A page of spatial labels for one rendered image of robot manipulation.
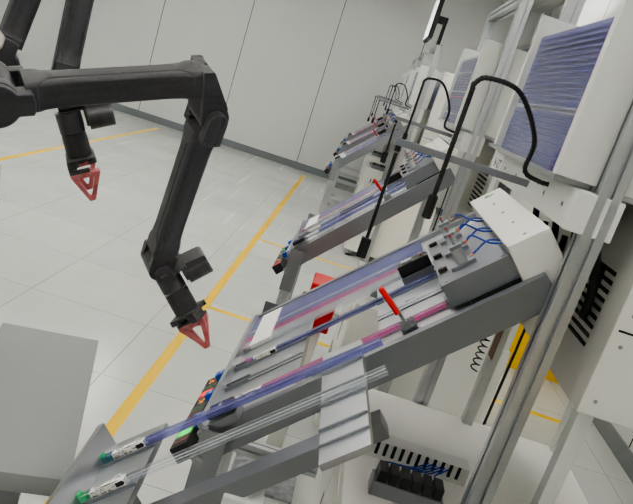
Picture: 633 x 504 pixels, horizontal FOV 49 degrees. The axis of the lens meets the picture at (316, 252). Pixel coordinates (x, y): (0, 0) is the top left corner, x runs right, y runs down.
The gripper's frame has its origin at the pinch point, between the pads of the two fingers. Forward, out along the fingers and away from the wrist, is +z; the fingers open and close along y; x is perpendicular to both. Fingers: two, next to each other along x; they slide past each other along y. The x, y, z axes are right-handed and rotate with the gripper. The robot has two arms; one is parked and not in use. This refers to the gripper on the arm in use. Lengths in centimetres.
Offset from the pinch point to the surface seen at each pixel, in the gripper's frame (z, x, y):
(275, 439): 58, 25, 73
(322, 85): -78, 6, 848
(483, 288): 7, -63, -27
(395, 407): 46, -27, 31
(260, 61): -147, 68, 847
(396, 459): 45, -27, 0
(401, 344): 9, -45, -31
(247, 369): 8.8, -7.0, -3.2
